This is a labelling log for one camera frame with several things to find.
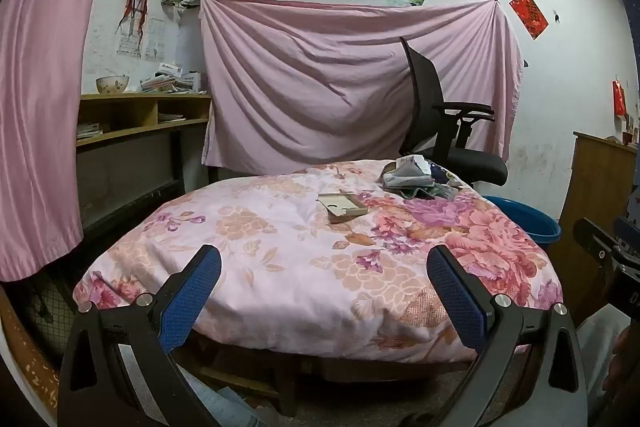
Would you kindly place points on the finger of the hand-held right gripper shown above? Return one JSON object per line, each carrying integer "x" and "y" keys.
{"x": 597, "y": 242}
{"x": 630, "y": 232}

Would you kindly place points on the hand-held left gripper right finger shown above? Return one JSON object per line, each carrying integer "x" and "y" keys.
{"x": 457, "y": 302}

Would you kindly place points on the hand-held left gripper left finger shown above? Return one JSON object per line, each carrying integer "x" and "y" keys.
{"x": 192, "y": 297}

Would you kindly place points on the blue plastic basin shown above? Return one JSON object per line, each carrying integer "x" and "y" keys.
{"x": 530, "y": 222}

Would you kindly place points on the dark printed wrapper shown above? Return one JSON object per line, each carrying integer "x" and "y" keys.
{"x": 442, "y": 189}

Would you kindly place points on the newspaper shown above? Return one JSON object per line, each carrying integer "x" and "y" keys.
{"x": 402, "y": 177}

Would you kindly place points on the cardboard box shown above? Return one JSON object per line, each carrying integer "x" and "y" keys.
{"x": 345, "y": 209}

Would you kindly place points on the person's right hand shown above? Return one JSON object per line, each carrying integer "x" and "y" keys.
{"x": 622, "y": 359}

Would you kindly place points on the wooden cabinet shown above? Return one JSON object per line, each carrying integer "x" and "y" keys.
{"x": 595, "y": 187}

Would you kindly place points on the person's right leg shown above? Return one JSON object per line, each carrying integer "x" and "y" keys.
{"x": 597, "y": 347}

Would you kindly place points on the person's leg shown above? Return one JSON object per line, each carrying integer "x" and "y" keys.
{"x": 225, "y": 407}
{"x": 597, "y": 347}

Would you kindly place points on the floral blanket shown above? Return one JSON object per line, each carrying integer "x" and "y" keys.
{"x": 280, "y": 267}

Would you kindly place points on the small red cup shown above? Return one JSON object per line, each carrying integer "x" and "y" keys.
{"x": 627, "y": 138}

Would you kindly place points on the person's left leg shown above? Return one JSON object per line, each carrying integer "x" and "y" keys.
{"x": 225, "y": 407}

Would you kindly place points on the red hanging packet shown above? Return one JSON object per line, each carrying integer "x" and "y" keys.
{"x": 619, "y": 99}

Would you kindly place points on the black office chair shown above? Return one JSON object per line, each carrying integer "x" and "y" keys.
{"x": 472, "y": 164}

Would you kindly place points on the wooden desk with shelf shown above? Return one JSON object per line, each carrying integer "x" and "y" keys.
{"x": 125, "y": 167}

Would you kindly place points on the papers in desk shelf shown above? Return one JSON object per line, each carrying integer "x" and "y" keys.
{"x": 171, "y": 118}
{"x": 89, "y": 132}

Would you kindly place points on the brown printed board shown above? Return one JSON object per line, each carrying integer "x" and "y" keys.
{"x": 25, "y": 367}

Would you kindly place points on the stack of books and papers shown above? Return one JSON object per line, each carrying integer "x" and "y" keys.
{"x": 170, "y": 82}

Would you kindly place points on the floral ceramic bowl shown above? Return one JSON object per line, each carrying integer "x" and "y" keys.
{"x": 112, "y": 86}

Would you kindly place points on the pink curtain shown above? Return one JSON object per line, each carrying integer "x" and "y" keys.
{"x": 40, "y": 107}

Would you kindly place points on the pink hanging sheet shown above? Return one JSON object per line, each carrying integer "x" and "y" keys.
{"x": 310, "y": 82}

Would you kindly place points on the black wall hook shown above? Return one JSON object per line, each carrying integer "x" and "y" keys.
{"x": 556, "y": 17}

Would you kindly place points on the red paper wall decoration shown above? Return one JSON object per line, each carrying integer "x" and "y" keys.
{"x": 529, "y": 14}

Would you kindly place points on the white wall paper sheet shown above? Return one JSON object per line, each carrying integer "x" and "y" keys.
{"x": 156, "y": 39}
{"x": 129, "y": 44}

